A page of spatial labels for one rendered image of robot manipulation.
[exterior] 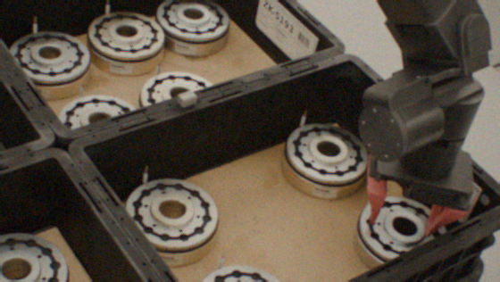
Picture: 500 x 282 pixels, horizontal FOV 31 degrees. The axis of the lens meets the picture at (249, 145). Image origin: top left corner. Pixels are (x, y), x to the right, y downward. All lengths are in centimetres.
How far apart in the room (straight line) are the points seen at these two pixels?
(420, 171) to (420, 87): 11
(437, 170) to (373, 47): 67
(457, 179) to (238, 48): 44
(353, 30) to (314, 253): 66
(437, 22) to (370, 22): 80
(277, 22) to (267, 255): 37
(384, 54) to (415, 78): 71
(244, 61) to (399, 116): 46
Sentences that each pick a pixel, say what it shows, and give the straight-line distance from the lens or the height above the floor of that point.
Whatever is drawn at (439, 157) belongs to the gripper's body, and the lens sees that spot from 91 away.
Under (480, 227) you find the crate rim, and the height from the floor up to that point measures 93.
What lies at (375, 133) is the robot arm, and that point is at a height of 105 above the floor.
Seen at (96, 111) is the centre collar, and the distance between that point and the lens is 108.
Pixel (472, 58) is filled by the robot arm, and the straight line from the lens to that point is 86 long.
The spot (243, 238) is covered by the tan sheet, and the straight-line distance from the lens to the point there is 101.
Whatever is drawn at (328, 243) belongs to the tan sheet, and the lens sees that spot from 102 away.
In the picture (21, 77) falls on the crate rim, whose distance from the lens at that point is 103.
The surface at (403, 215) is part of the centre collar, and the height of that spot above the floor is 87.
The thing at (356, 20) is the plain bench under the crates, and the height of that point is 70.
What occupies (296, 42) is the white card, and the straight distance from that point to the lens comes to 120.
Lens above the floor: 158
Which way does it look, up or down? 42 degrees down
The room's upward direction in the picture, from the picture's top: 12 degrees clockwise
